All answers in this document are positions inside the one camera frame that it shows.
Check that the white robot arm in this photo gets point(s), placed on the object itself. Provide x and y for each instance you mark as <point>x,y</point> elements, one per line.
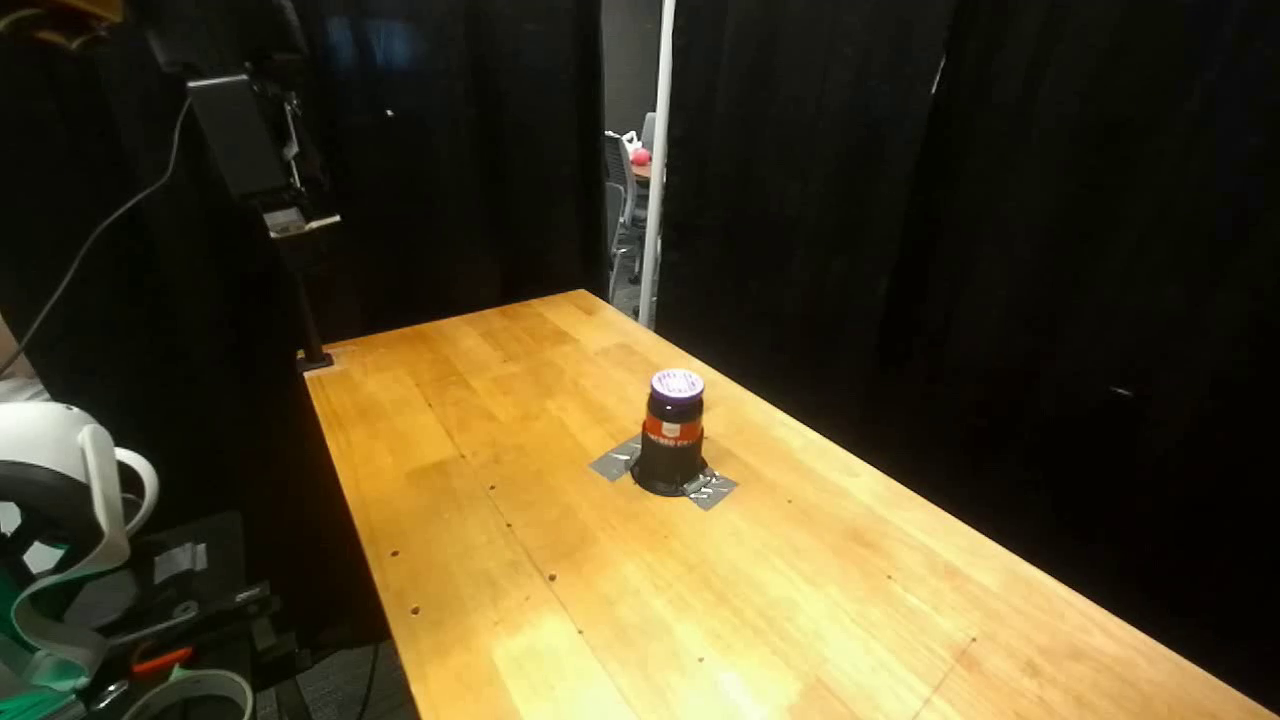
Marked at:
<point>75,501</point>

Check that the dark cup with purple lid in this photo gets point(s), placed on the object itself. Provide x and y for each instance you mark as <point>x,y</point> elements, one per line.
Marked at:
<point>672,433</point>

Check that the white vertical pole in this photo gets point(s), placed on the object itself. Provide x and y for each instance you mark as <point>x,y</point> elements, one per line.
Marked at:
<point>658,175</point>

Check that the black curtain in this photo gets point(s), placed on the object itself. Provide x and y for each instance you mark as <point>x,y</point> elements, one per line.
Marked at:
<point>1019,252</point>

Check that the grey tape piece on stand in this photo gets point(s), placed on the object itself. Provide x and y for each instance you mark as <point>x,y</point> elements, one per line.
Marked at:
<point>177,561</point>

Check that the grey duct tape strip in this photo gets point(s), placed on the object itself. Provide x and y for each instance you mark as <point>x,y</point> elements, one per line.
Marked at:
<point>704,491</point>

